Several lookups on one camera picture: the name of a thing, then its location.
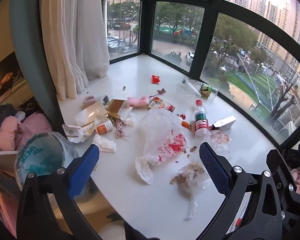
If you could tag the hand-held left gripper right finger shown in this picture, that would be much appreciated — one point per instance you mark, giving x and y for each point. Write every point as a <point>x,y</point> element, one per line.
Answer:
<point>212,170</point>

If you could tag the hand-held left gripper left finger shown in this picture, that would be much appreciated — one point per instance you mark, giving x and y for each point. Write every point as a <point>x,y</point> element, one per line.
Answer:
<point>85,170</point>

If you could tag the clear bag of nut shells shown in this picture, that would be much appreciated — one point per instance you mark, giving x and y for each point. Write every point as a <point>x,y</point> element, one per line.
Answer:
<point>190,177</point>

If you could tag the red cap water bottle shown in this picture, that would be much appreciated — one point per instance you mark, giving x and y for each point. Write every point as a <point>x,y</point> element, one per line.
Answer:
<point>201,122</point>

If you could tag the trash bin with plastic liner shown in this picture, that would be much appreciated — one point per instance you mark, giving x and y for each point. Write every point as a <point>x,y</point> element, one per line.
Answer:
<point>37,152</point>

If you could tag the red print plastic bag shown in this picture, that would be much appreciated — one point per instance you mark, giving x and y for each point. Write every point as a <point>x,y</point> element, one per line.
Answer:
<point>162,135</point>

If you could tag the scattered nut shells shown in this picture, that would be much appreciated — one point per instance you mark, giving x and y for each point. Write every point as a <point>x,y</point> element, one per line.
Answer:
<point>193,148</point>

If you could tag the flat white tissue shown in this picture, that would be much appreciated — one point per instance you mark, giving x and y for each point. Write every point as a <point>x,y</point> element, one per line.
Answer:
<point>105,143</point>

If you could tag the white paper bag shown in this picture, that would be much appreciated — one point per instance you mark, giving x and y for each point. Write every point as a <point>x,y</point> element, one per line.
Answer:
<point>86,125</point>

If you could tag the orange label pill bottle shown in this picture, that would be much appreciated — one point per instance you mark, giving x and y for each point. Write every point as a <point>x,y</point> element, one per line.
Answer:
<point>103,128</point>

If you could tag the small white cardboard box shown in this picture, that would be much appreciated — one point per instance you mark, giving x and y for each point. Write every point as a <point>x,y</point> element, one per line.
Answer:
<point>223,124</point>

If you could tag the small orange peel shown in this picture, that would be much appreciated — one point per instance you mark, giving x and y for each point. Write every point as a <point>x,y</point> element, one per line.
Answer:
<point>186,125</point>

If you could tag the small red wrapper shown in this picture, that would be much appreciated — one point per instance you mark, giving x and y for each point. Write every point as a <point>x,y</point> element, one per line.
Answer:
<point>182,116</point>

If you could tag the purple ribbed blanket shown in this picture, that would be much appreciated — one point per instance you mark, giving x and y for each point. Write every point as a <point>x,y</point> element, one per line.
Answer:
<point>36,123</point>

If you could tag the gold cardboard box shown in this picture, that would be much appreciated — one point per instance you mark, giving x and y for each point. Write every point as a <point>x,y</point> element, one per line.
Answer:
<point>115,107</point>

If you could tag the pink fluffy headband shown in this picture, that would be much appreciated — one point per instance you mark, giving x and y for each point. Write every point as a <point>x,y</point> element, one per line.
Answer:
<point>88,100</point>

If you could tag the white plastic chair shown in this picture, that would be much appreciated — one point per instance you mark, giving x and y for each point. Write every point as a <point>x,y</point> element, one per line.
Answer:
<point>2,157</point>

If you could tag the crushed clear plastic bottle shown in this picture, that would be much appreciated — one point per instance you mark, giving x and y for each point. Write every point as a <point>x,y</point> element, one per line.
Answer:
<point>195,87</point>

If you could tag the pink down jacket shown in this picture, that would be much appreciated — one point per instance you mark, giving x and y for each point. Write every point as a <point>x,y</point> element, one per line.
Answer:
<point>7,132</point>

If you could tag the pink fluffy sock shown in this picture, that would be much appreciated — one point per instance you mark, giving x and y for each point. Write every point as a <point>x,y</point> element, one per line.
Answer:
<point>137,101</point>

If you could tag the small candy wrappers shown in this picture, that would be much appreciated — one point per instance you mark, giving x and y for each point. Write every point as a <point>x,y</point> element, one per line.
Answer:
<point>161,91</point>

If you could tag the white desk with drawers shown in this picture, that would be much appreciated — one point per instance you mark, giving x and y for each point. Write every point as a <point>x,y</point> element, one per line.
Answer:
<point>12,95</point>

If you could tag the red snack packet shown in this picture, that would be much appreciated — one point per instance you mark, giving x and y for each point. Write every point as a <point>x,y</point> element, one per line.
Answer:
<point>155,79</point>

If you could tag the orange plush toy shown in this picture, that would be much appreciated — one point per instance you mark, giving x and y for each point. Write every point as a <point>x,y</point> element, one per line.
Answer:
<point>1,82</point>

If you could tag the teal curtain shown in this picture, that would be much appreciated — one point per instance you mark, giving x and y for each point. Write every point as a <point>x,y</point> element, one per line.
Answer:
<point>27,42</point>

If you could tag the white sheer curtain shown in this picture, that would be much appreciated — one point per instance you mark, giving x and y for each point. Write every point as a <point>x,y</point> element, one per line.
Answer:
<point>72,30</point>

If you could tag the black window frame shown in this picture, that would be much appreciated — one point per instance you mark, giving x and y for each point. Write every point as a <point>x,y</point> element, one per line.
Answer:
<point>147,17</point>

